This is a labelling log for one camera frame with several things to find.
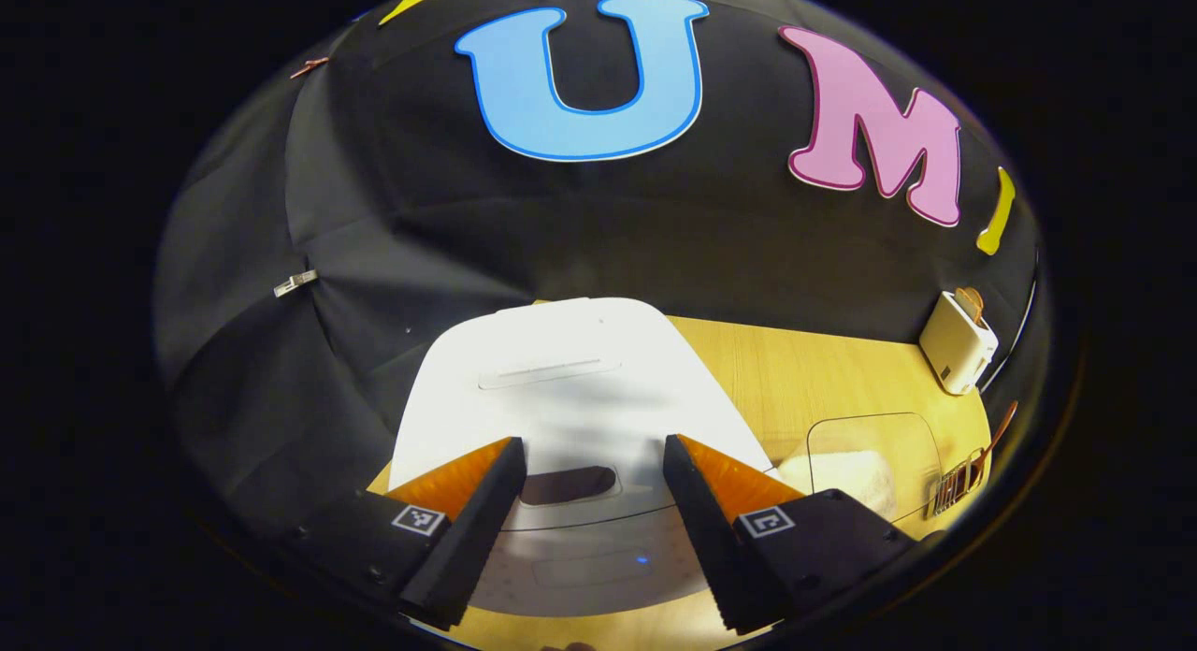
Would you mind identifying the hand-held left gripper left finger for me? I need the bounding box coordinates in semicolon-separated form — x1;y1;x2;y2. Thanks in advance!
281;436;527;631

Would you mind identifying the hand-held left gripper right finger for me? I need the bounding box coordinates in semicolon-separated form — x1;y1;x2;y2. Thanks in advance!
662;434;917;635

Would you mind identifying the white rice heap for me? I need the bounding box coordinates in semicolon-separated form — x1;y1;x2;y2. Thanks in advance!
781;450;899;516

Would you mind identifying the white rice cooker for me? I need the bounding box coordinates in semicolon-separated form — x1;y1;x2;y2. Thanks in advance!
388;297;782;619

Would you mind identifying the clear plastic rice container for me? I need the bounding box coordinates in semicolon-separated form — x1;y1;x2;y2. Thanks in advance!
779;412;944;526

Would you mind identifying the wire chopstick holder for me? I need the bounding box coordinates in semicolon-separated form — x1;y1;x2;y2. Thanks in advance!
926;459;988;519

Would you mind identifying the brown wooden spoon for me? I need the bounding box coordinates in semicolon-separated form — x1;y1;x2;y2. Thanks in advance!
963;400;1020;484

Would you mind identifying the white toaster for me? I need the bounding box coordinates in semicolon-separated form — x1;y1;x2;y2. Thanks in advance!
918;291;1000;396

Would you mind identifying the black backdrop cloth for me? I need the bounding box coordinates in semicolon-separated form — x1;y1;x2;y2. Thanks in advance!
154;0;1044;540

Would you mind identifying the black power cable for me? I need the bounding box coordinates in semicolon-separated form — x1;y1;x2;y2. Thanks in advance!
982;277;1039;390

